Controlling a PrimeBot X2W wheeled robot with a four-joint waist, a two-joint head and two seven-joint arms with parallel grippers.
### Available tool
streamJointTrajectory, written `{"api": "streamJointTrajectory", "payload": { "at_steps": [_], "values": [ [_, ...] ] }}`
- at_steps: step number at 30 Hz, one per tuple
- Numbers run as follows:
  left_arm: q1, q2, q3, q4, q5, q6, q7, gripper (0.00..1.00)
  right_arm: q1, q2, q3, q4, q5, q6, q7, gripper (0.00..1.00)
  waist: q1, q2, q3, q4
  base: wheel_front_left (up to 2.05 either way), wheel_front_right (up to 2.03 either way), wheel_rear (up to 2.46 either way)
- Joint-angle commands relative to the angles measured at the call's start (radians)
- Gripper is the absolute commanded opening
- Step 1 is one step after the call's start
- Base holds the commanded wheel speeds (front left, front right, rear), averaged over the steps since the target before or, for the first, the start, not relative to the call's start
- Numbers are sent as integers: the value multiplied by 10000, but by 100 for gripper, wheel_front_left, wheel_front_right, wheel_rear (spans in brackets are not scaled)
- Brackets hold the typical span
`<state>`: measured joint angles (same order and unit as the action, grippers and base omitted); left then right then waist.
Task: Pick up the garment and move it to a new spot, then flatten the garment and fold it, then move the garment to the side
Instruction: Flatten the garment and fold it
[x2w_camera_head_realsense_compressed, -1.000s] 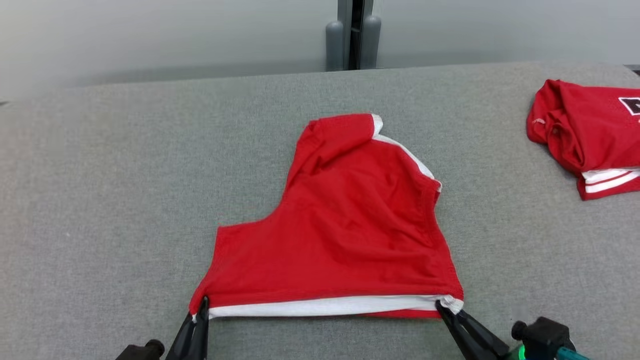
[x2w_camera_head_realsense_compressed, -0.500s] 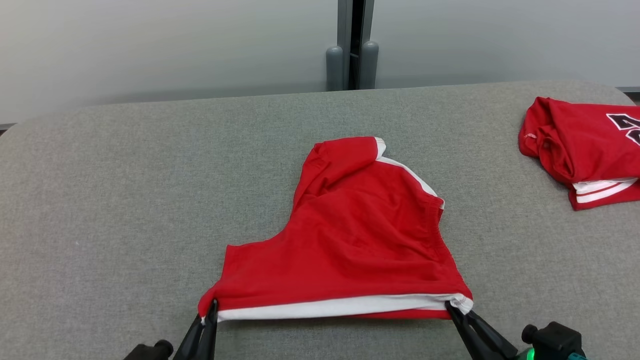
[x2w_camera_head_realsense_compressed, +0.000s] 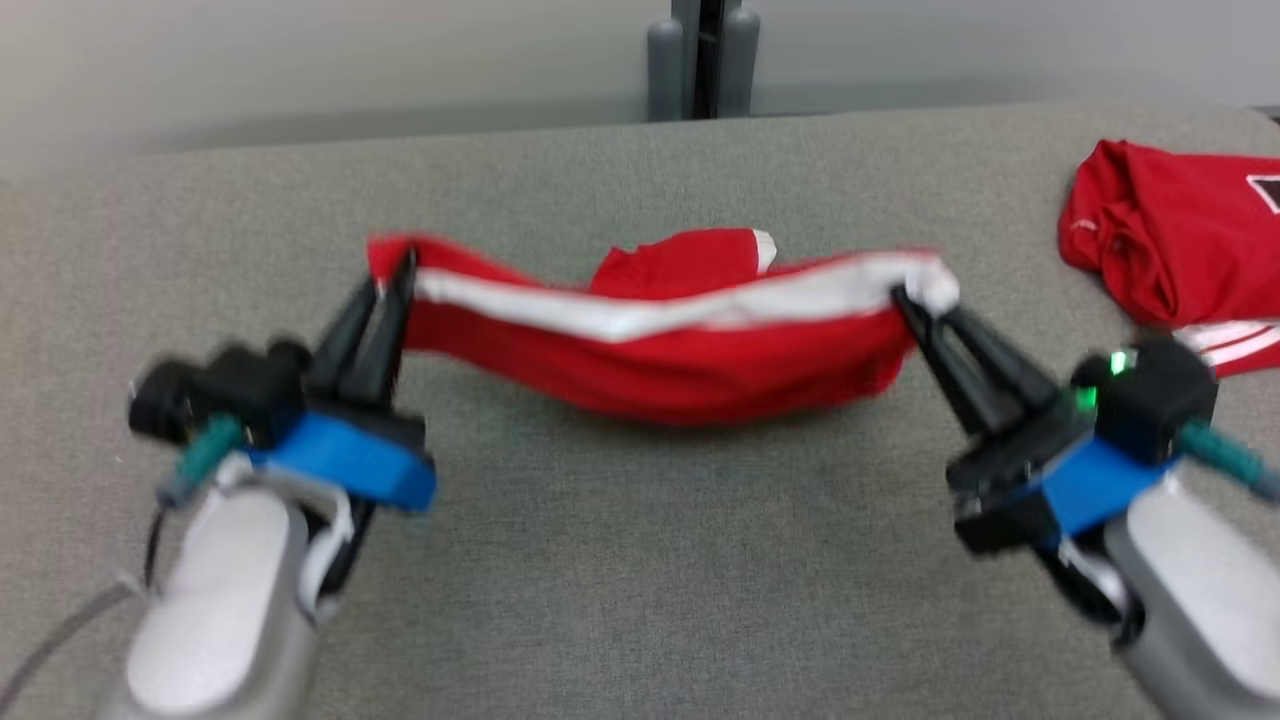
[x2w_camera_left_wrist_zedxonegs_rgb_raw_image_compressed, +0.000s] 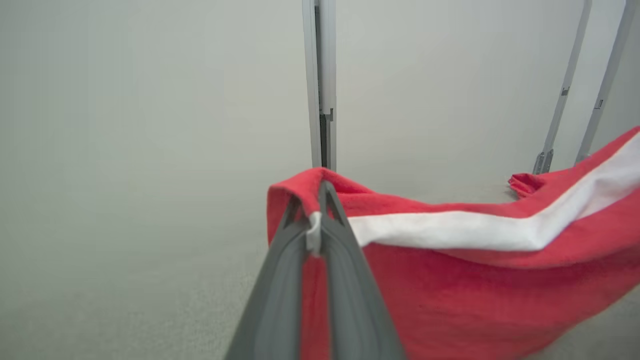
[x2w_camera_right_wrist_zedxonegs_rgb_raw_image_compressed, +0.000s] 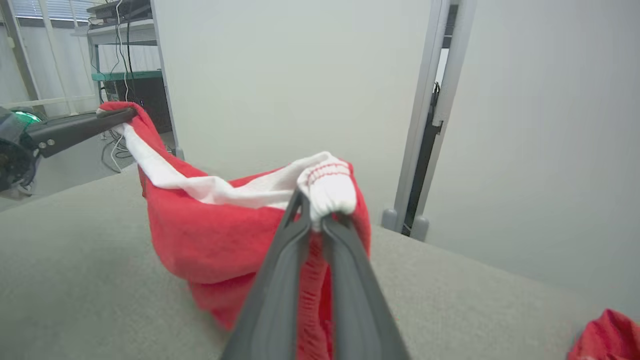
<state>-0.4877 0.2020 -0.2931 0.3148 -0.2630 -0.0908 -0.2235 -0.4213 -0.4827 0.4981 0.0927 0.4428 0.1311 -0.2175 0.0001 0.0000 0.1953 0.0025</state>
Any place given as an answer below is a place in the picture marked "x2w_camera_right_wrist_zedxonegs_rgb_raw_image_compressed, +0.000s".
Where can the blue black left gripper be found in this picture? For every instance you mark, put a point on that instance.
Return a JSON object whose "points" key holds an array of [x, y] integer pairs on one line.
{"points": [[15, 150]]}

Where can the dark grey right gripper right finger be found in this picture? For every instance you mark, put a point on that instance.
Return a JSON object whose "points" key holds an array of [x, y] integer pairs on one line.
{"points": [[355, 300]]}

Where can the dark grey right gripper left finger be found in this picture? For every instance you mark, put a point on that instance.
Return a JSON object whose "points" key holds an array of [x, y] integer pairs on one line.
{"points": [[275, 300]]}

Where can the red shorts white panel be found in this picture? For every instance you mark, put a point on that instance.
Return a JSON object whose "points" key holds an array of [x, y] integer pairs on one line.
{"points": [[210, 240]]}

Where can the red Bulls jersey white sleeves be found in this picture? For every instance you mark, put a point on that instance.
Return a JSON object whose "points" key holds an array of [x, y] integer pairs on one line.
{"points": [[610, 340]]}

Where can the desk with green edge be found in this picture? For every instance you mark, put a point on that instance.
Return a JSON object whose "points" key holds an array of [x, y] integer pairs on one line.
{"points": [[125, 75]]}

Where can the black equipment case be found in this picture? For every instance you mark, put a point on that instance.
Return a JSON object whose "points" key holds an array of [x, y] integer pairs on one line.
{"points": [[150, 100]]}

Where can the black device on shelf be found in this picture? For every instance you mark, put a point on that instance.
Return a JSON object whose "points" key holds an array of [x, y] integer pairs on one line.
{"points": [[120, 9]]}

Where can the grey metal partition post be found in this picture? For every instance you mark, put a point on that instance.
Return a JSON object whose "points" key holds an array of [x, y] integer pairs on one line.
{"points": [[426, 75], [162, 75], [462, 30]]}

